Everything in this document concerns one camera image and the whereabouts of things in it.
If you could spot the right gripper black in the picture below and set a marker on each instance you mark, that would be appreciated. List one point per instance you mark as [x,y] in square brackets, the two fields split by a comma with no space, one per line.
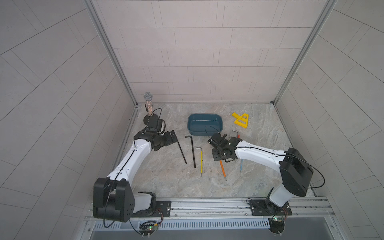
[214,156]

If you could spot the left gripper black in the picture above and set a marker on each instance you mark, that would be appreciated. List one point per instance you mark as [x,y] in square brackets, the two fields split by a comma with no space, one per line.
[168,139]

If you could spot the yellow handled hex key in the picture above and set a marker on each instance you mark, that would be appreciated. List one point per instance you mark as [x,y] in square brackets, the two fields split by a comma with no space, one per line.
[202,160]

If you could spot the red handled hex key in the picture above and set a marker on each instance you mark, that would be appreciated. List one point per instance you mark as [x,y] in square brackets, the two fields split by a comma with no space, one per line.
[236,133]

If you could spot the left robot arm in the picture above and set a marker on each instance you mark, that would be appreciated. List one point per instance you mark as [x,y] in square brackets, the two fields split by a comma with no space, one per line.
[113,196]

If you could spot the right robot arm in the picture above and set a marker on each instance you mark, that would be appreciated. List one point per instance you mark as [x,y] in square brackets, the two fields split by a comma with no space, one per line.
[296,173]

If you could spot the long black hex key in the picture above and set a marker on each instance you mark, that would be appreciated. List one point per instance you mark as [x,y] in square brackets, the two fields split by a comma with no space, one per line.
[183,155]

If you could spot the teal plastic storage box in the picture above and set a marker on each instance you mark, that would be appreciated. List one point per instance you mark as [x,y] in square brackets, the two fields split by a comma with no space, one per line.
[202,124]

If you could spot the yellow plastic triangle holder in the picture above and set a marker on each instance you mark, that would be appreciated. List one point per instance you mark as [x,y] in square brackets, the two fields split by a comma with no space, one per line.
[242,120]

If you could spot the glass-top tube on black stand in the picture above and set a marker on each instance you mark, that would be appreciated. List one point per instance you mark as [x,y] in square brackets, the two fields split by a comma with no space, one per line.
[149,107]

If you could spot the right circuit board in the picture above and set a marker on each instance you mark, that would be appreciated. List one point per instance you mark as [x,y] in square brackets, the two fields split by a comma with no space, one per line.
[277,225]

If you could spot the circuit board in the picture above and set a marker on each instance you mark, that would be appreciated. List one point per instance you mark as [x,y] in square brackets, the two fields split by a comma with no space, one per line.
[277,225]
[148,228]

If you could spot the left circuit board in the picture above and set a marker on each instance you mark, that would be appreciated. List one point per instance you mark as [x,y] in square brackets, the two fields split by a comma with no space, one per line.
[148,228]

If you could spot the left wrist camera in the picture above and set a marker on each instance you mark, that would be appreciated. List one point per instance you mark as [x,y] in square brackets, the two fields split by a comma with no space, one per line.
[154,124]

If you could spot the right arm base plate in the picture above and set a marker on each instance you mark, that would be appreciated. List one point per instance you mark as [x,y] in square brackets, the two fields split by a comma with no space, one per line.
[259,207]

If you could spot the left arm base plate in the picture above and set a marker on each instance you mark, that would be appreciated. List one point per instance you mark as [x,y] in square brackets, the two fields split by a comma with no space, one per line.
[162,208]

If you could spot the aluminium front rail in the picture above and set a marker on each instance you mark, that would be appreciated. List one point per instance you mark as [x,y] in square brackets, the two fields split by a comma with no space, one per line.
[240,208]

